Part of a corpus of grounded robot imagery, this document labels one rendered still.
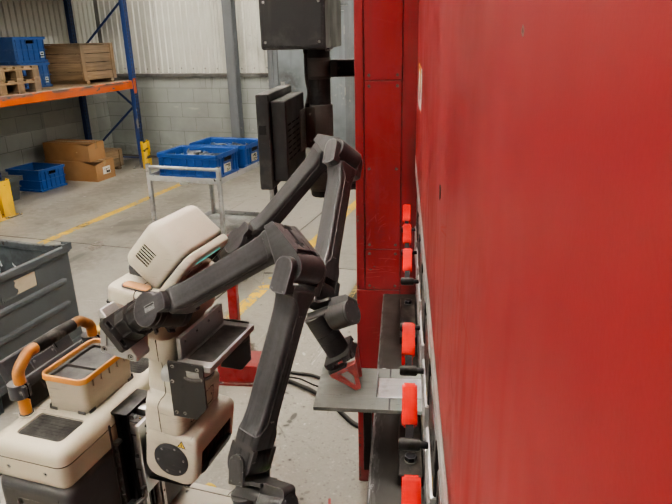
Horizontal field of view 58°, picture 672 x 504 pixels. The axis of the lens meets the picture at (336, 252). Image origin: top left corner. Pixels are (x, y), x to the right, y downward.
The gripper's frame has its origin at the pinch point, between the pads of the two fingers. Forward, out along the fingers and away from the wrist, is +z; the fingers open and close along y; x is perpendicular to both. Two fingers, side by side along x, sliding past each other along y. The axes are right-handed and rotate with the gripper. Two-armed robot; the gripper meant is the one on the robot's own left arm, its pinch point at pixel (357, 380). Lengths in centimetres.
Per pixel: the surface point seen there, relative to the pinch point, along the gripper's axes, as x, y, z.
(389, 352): 1.0, 40.3, 15.8
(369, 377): -1.3, 4.7, 3.0
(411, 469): -5.4, -16.7, 16.5
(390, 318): 1, 64, 16
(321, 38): -22, 100, -77
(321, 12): -27, 100, -84
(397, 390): -7.4, -1.0, 6.3
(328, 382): 7.2, 1.7, -1.9
